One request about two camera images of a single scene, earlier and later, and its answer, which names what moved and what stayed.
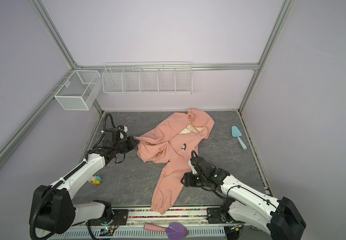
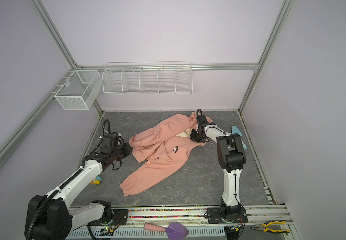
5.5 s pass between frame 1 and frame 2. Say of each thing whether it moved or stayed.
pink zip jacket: moved
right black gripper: moved
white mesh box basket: stayed
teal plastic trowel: stayed
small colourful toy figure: stayed
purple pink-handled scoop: stayed
